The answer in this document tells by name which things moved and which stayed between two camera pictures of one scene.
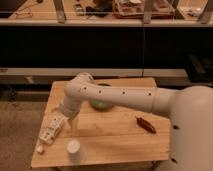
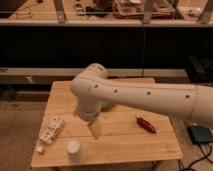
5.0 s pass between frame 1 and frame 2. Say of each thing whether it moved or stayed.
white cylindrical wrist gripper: moved
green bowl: stayed
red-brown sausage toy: stayed
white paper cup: stayed
